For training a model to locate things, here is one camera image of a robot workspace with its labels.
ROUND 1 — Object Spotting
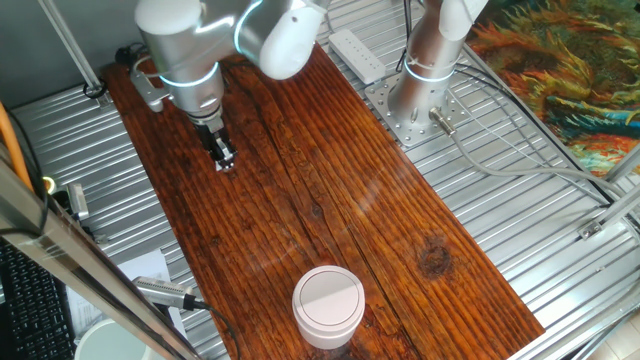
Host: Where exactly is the white round trash can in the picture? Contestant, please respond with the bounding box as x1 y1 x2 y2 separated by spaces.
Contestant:
291 265 366 350

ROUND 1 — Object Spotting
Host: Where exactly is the grey base cable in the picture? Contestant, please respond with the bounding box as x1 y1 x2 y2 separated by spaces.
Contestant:
428 107 640 211

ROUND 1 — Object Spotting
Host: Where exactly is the silver depth camera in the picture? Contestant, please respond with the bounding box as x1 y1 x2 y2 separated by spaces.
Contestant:
64 182 91 222
132 276 197 312

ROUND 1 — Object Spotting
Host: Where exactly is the silver camera bracket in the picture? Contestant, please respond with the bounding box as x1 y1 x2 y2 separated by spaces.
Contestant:
129 54 174 114

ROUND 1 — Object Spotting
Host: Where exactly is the large metal frame beam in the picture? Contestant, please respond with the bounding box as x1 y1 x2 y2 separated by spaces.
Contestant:
0 144 201 360

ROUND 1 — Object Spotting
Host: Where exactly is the black usb cable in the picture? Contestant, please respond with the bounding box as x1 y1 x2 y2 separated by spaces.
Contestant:
192 297 242 360

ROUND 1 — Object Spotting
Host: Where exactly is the white power strip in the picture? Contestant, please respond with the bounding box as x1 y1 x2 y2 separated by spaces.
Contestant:
328 28 387 85

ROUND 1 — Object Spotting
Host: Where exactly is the colourful painted cloth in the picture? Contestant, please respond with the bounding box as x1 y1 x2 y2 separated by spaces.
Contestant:
464 0 640 176

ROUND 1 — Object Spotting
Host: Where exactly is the aluminium frame post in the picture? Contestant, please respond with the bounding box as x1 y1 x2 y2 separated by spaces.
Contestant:
578 144 640 241
37 0 115 110

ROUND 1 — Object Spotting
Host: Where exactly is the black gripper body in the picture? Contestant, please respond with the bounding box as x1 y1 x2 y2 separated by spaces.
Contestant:
193 121 225 146

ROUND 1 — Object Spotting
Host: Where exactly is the printed paper sheet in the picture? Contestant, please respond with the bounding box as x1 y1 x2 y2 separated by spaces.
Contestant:
67 248 189 346

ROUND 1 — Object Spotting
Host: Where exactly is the black keyboard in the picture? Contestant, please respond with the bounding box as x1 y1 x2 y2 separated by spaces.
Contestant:
0 239 76 360

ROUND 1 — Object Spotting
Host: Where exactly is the brown wooden board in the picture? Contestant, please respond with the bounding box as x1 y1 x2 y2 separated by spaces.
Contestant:
102 42 546 360

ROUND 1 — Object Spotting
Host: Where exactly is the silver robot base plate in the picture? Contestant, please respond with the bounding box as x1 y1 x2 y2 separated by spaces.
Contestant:
364 74 471 148

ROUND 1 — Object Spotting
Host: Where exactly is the black base cable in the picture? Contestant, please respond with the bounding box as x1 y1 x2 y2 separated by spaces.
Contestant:
396 0 414 74

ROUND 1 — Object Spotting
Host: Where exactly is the orange tube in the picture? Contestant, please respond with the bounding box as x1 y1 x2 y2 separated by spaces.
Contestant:
0 102 34 194

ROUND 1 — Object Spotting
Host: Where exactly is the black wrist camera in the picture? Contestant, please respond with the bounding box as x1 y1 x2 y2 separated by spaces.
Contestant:
114 43 149 66

